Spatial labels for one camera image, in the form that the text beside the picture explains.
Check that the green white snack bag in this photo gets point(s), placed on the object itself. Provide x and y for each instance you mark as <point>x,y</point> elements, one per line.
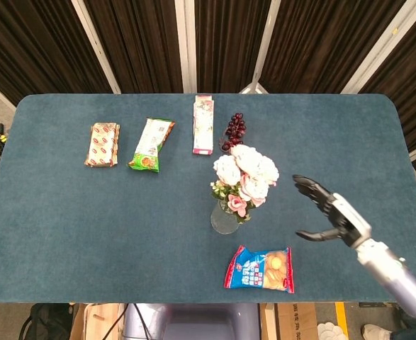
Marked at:
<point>150,145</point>

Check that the light wooden crate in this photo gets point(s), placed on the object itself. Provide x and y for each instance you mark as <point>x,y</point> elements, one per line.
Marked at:
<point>98,322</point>

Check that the pink artificial flower bouquet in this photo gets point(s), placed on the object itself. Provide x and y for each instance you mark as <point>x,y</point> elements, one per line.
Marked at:
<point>250,166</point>

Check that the black bag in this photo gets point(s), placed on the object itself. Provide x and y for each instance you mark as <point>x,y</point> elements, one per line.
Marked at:
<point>48,322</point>

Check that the blue felt table cloth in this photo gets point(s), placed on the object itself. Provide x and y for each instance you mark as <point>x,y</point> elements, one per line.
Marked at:
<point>87,230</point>

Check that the clear textured glass vase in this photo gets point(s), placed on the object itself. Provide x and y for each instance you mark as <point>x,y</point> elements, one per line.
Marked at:
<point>223,223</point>

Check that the dark red artificial grapes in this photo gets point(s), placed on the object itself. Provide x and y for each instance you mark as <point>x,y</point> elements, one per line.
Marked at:
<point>236,129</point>

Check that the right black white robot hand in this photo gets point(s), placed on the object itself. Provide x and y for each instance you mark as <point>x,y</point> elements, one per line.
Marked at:
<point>349,217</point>

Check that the white sneaker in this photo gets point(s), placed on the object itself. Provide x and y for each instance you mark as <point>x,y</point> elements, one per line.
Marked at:
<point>376,333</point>

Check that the purple grey robot base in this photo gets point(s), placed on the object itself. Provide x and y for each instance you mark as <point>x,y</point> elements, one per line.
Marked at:
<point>200,322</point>

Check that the blue biscuit snack bag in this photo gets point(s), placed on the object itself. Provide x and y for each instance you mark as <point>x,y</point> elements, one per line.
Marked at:
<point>261,271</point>

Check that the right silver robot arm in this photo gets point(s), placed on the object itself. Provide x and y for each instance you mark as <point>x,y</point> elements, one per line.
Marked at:
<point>388,269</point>

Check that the pink floral tissue pack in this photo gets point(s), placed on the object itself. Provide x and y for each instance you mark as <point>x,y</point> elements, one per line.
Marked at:
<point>203,127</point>

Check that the person leg dark trousers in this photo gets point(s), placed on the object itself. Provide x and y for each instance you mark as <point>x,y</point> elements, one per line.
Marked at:
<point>413,329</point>

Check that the beige red-print wrapped pack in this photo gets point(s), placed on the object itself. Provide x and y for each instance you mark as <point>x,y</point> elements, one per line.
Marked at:
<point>103,145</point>

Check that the brown cardboard box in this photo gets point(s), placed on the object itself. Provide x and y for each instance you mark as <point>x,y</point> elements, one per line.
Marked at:
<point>292,322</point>

